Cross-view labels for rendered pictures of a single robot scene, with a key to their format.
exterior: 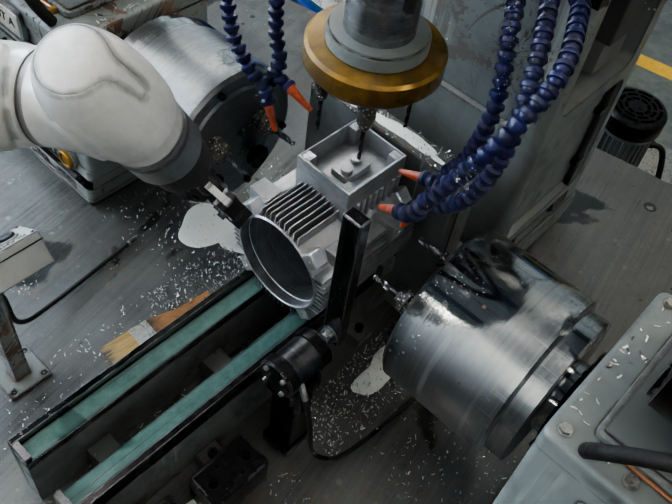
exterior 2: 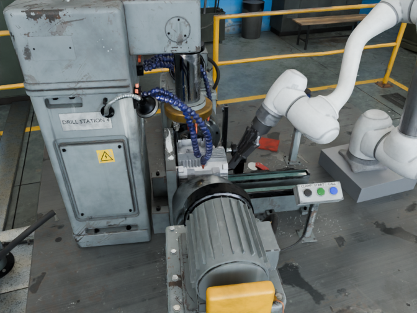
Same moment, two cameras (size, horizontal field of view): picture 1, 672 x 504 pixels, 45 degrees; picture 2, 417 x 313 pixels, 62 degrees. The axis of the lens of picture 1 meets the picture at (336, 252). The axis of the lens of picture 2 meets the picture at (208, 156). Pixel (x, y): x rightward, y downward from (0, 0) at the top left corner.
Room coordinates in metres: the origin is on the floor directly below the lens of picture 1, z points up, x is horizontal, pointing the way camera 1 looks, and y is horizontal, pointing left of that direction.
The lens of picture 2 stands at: (1.57, 0.89, 1.93)
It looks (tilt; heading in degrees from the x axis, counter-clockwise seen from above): 36 degrees down; 227
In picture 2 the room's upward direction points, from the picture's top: 1 degrees clockwise
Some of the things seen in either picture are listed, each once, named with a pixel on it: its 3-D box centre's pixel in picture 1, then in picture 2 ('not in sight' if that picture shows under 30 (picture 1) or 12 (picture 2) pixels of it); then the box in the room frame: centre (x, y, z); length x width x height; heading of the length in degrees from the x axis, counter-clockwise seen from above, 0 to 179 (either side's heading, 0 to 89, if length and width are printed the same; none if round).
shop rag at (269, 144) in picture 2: not in sight; (265, 143); (0.16, -0.11, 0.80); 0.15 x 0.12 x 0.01; 120
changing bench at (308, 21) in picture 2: not in sight; (332, 31); (-4.07, -2.06, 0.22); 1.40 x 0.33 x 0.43; 153
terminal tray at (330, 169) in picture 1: (349, 173); (192, 153); (0.82, 0.00, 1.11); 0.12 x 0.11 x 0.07; 143
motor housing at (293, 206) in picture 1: (324, 229); (201, 170); (0.79, 0.02, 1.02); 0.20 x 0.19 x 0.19; 143
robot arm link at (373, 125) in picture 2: not in sight; (372, 133); (0.04, 0.40, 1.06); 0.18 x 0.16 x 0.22; 72
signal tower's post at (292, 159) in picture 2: not in sight; (298, 128); (0.18, 0.09, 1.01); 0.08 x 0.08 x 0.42; 54
